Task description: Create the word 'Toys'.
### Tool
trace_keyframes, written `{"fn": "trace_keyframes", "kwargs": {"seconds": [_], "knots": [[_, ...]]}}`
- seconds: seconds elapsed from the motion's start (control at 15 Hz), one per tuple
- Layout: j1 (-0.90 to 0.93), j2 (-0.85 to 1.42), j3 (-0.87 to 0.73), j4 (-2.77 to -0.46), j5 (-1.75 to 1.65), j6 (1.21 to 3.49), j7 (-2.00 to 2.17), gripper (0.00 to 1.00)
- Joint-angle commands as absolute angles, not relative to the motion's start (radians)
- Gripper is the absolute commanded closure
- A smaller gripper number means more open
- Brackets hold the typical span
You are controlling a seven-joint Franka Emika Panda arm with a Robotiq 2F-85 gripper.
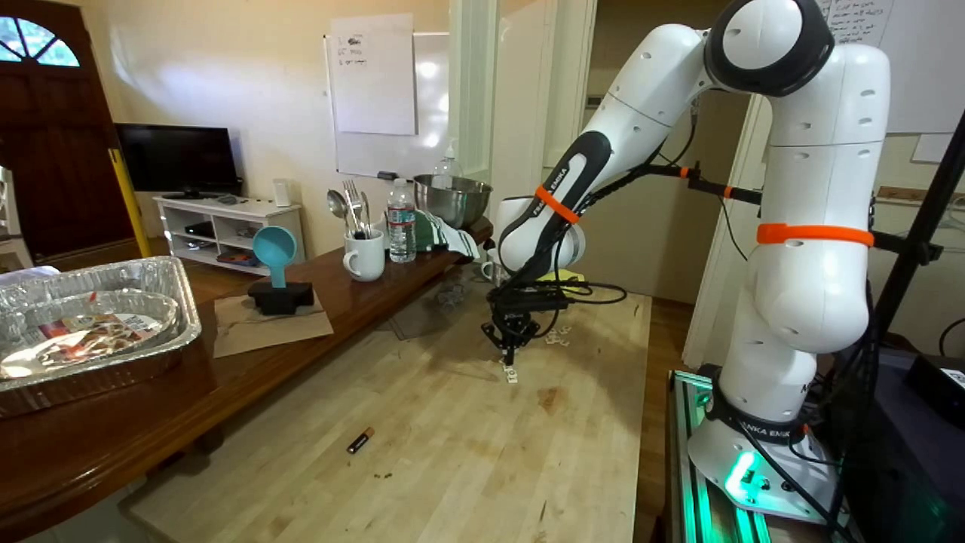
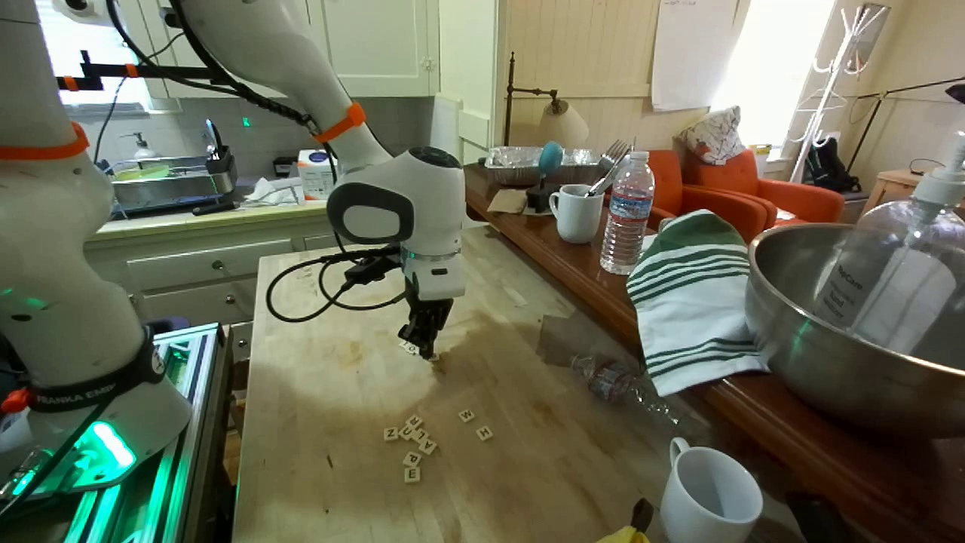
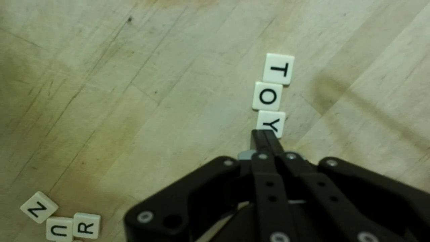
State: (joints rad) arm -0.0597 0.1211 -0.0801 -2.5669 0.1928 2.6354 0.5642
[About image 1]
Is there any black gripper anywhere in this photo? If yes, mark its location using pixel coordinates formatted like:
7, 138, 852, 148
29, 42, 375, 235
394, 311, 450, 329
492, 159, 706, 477
486, 306, 537, 371

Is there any white ceramic mug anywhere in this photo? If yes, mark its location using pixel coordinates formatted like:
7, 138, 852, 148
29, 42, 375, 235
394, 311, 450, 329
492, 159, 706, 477
341, 223, 389, 285
479, 244, 507, 286

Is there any green striped white towel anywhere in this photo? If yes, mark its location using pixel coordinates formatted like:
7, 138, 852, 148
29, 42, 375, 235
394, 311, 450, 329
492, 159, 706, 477
417, 204, 490, 266

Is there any large steel mixing bowl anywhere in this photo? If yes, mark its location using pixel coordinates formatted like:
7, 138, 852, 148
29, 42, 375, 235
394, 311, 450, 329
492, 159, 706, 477
410, 175, 496, 231

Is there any clear plastic water bottle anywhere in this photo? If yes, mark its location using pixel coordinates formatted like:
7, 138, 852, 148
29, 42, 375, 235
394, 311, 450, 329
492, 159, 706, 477
384, 178, 420, 266

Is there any small black stick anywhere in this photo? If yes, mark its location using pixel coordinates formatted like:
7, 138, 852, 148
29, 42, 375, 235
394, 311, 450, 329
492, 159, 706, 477
344, 425, 378, 460

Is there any clear soap pump bottle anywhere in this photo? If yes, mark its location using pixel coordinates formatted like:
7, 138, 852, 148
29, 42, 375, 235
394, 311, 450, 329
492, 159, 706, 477
431, 148, 463, 192

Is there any metal spoon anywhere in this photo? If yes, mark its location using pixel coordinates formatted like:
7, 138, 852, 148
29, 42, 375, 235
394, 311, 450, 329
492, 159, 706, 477
327, 180, 371, 240

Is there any blue fan object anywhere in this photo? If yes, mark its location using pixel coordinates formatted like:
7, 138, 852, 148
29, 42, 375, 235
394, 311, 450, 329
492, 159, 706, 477
251, 223, 316, 317

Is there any brown paper sheet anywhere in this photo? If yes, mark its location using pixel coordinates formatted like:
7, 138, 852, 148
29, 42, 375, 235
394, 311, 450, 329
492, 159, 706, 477
212, 291, 339, 362

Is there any white paper sheet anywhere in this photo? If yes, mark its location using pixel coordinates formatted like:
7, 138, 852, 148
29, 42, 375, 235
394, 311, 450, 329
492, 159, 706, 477
330, 11, 420, 138

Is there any white television stand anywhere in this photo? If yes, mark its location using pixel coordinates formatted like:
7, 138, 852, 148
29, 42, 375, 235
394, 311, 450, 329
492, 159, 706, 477
155, 192, 312, 282

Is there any aluminium foil tray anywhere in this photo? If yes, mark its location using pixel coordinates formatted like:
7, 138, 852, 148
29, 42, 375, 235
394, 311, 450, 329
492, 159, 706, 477
0, 253, 206, 395

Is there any black flat television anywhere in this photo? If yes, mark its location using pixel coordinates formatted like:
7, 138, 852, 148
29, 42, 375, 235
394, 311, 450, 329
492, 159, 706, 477
112, 120, 248, 201

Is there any black metal boom stand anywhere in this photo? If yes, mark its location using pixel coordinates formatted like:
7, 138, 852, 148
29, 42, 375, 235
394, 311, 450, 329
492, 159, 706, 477
642, 109, 965, 350

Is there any dark brown wooden table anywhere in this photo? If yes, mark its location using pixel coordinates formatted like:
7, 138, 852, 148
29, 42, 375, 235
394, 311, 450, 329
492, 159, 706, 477
0, 213, 499, 539

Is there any long yellow stick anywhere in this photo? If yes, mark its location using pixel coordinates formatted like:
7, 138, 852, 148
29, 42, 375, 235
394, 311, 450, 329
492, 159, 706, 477
105, 148, 155, 260

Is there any black equipment cabinet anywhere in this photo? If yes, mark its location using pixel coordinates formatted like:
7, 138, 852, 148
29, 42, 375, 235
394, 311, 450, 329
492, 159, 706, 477
833, 342, 965, 543

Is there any dark wooden arched door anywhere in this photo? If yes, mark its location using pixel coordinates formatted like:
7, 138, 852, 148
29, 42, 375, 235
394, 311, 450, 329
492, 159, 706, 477
0, 0, 118, 260

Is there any handwritten whiteboard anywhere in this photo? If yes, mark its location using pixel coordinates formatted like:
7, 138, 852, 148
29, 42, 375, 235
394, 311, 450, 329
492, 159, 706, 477
818, 0, 965, 138

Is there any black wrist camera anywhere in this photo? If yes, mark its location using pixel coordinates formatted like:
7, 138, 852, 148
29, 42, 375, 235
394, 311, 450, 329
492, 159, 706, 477
490, 285, 568, 317

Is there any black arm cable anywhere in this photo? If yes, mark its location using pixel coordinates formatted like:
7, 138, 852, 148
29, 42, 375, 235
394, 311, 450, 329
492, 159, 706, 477
524, 95, 765, 342

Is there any small orange velcro strap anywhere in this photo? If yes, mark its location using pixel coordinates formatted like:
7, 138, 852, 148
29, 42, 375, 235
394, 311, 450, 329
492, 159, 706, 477
532, 183, 582, 228

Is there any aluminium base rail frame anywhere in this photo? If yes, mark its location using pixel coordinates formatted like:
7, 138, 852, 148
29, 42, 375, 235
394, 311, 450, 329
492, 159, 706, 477
662, 365, 858, 543

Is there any large wall whiteboard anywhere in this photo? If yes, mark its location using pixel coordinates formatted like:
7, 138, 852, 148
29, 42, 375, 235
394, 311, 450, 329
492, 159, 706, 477
320, 26, 457, 178

